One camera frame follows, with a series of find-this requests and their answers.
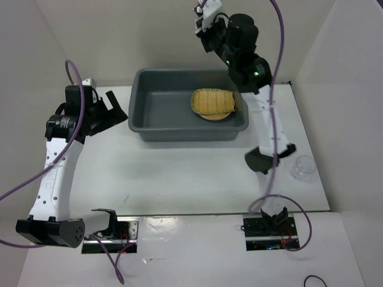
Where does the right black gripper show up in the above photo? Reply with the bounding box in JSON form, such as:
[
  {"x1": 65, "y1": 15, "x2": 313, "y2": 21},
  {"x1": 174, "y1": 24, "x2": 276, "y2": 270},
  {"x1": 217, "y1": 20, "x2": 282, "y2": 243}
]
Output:
[{"x1": 193, "y1": 16, "x2": 233, "y2": 66}]

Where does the woven bamboo tray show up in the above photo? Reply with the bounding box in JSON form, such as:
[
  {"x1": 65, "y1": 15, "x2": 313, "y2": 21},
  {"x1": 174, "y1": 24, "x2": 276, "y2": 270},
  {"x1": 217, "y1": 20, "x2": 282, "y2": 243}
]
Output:
[{"x1": 191, "y1": 88, "x2": 235, "y2": 115}]

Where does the tan plate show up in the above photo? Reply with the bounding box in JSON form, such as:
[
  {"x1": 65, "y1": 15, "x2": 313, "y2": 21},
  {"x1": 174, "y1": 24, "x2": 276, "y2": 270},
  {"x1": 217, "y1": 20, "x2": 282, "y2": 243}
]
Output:
[
  {"x1": 199, "y1": 112, "x2": 231, "y2": 121},
  {"x1": 200, "y1": 114, "x2": 230, "y2": 121}
]

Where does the clear plastic cup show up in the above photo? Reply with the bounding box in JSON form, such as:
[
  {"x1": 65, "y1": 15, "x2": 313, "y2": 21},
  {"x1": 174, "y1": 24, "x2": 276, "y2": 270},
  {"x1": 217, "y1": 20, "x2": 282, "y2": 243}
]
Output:
[{"x1": 290, "y1": 155, "x2": 317, "y2": 182}]

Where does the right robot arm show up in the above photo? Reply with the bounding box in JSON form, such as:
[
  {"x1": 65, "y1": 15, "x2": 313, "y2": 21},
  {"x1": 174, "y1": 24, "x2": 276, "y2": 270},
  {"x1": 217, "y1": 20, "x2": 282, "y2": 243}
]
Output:
[{"x1": 195, "y1": 12, "x2": 296, "y2": 213}]

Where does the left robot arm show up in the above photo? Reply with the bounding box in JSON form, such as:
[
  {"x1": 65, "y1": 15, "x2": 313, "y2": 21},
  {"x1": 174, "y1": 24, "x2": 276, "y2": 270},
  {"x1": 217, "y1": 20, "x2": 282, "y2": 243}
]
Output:
[{"x1": 16, "y1": 85, "x2": 128, "y2": 248}]

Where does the grey plastic bin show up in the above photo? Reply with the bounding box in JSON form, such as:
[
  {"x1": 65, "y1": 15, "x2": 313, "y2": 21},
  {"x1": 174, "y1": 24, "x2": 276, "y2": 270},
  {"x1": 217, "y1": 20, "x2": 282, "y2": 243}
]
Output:
[{"x1": 128, "y1": 68, "x2": 249, "y2": 142}]

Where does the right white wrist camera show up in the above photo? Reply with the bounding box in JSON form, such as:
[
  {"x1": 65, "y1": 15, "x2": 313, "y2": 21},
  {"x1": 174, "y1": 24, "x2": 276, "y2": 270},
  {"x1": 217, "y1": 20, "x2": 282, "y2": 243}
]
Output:
[{"x1": 193, "y1": 0, "x2": 223, "y2": 35}]

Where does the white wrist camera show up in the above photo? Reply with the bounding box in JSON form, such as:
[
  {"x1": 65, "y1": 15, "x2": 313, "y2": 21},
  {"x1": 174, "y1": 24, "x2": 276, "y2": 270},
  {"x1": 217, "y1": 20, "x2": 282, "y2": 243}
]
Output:
[
  {"x1": 193, "y1": 0, "x2": 223, "y2": 35},
  {"x1": 82, "y1": 77, "x2": 97, "y2": 88}
]

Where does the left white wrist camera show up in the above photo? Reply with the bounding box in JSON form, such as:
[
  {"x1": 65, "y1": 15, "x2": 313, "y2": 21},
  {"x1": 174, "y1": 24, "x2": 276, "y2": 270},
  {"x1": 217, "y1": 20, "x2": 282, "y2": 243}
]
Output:
[{"x1": 82, "y1": 77, "x2": 97, "y2": 88}]

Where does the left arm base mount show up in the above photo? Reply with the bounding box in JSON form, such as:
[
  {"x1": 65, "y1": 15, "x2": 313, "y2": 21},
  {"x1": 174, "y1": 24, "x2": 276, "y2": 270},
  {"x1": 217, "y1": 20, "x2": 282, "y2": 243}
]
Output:
[{"x1": 81, "y1": 216, "x2": 139, "y2": 255}]

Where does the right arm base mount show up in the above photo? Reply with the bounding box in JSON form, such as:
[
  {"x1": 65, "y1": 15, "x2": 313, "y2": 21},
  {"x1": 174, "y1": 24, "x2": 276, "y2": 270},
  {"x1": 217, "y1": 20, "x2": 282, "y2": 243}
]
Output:
[{"x1": 241, "y1": 215, "x2": 300, "y2": 251}]

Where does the black cable loop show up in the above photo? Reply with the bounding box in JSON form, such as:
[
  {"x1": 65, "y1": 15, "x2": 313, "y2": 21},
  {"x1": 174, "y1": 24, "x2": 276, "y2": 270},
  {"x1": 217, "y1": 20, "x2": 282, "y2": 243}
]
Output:
[{"x1": 304, "y1": 275, "x2": 328, "y2": 287}]

